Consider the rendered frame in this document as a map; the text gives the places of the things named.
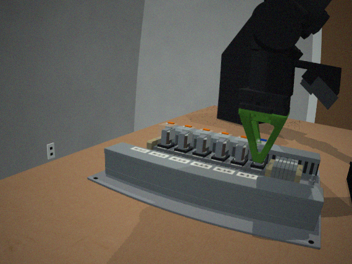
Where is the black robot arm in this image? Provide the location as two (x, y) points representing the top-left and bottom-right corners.
(251, 0), (342, 110)

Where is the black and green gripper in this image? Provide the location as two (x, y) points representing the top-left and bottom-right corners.
(238, 50), (291, 163)

